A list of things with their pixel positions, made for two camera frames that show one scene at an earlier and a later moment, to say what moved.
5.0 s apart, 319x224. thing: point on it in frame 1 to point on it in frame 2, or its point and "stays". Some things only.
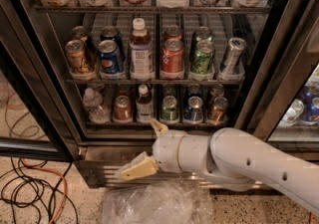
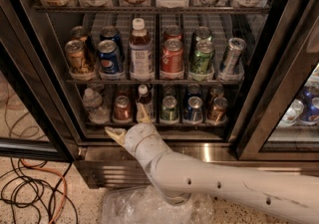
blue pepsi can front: [109, 56] stays
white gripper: [164, 149] to [139, 137]
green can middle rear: [201, 34] stays
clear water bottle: [97, 112] stays
